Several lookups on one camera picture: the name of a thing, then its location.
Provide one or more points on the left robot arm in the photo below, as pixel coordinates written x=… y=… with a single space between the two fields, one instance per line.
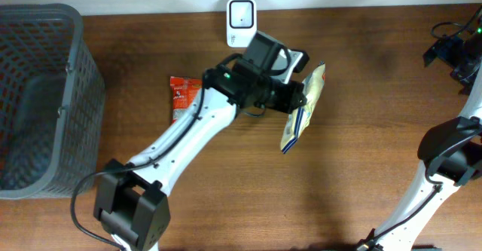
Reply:
x=132 y=199

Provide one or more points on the red candy bag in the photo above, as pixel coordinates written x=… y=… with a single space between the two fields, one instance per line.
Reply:
x=184 y=90

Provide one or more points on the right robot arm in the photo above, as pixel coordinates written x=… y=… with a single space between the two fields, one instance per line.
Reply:
x=448 y=156

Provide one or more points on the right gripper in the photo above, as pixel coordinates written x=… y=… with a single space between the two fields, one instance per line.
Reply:
x=438 y=51

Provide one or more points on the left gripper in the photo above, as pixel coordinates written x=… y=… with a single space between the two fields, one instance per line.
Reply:
x=292 y=97

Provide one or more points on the grey plastic mesh basket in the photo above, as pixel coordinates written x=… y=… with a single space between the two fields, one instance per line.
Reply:
x=52 y=103

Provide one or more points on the white barcode scanner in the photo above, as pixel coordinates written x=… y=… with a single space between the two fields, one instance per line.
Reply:
x=241 y=22

